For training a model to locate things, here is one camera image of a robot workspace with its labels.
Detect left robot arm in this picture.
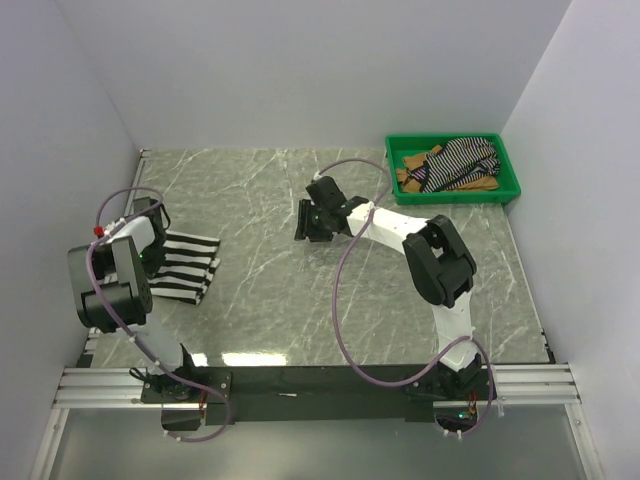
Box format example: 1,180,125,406
67,197,200,402

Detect green plastic bin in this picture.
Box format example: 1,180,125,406
386,133,521,205

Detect purple cable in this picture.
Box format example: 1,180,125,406
314,158,499,439
84,187,236,444

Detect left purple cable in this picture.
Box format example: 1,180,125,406
84,187,236,444

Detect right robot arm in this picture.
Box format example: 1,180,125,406
294,176,485,399

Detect black base beam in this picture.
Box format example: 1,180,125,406
141,360,496,425

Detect aluminium front rail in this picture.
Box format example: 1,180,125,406
53,364,581,409

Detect wide black white striped tank top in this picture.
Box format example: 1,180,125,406
148,231,221,306

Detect tan tank top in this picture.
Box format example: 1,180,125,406
395,145,501,194

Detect thin striped tank top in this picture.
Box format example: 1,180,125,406
411,137,501,193

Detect aluminium rail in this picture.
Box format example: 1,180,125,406
84,148,151,351
53,364,581,409

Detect aluminium left side rail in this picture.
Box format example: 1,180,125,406
84,148,151,351

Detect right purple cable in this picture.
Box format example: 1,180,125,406
314,158,499,439

